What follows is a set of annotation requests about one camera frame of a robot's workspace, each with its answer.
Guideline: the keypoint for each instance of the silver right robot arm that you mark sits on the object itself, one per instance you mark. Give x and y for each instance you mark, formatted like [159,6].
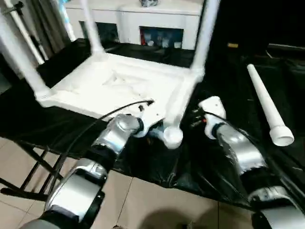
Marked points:
[245,152]

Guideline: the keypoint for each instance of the dark grey bundle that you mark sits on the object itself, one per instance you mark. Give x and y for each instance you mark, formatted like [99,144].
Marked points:
[149,2]

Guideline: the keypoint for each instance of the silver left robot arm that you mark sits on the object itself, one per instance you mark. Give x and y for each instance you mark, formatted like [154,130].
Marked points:
[78,186]

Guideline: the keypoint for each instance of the grey curtain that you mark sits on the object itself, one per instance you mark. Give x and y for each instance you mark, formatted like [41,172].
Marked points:
[50,26]

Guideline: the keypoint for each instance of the black box with gold label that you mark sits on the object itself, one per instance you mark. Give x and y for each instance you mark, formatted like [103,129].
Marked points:
[226,23]

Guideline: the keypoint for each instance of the blue patterned white roll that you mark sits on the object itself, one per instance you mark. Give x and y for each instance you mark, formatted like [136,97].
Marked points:
[68,19]

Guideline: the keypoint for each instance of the black metal table frame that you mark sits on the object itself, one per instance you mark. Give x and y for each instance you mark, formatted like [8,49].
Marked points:
[33,164]

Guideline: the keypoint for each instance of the white glass-door cabinet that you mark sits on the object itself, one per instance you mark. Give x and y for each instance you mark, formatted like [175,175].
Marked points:
[133,19]

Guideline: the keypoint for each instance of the black plastic mat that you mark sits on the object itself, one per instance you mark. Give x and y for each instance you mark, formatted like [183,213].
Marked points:
[238,83]

